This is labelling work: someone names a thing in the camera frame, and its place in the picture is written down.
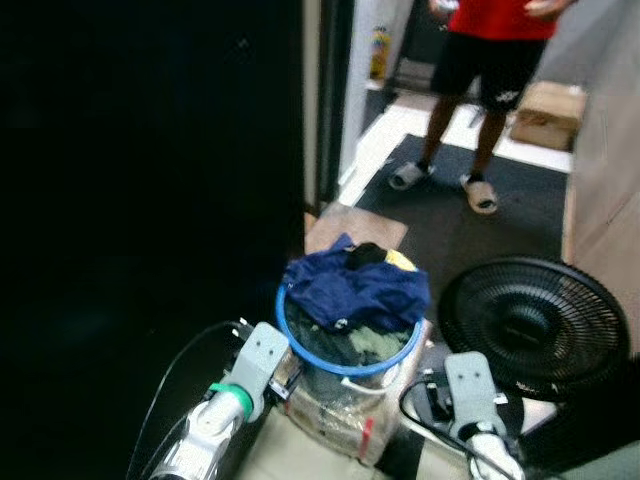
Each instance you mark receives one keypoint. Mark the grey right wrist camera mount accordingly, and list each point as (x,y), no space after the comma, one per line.
(470,390)

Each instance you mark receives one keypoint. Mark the brown wooden kitchen cabinet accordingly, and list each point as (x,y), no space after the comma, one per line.
(605,200)

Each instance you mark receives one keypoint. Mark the olive green garment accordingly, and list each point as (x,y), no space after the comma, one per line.
(375,342)

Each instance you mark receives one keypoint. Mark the dark grey floor mat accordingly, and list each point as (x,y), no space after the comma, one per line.
(460,230)

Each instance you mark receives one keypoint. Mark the black floor fan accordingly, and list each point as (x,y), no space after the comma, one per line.
(535,325)

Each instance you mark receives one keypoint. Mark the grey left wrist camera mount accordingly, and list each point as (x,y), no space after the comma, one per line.
(262,360)

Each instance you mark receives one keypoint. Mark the black garment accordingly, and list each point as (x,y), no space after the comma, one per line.
(365,254)

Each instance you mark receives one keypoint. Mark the person's left hand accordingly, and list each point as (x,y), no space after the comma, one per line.
(548,8)

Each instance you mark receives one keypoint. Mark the brown wooden board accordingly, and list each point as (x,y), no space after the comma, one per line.
(355,230)

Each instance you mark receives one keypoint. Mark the person's right hand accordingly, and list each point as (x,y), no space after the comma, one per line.
(445,5)

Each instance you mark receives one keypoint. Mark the person red shirt black shorts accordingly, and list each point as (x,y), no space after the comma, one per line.
(495,60)

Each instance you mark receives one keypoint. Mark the blue-rimmed laundry basket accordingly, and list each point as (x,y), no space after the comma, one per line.
(355,372)

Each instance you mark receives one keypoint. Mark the navy blue knit garment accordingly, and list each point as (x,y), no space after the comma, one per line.
(360,290)

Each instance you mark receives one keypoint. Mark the brown cardboard box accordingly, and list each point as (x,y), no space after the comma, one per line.
(548,115)

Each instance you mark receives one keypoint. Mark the yellow garment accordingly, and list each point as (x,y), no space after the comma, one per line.
(402,262)

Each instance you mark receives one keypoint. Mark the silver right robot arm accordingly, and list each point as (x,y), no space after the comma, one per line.
(490,455)

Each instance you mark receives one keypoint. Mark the beige and black door frame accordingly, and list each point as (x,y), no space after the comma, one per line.
(312,100)

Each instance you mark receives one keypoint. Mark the yellow plastic bottle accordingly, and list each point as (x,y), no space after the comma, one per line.
(379,55)

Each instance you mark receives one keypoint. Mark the grey slipper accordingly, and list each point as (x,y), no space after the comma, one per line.
(480,197)
(410,176)

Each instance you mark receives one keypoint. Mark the large black panel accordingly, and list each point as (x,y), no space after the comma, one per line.
(150,150)

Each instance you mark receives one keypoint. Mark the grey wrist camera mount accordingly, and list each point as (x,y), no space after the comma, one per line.
(470,390)
(262,360)

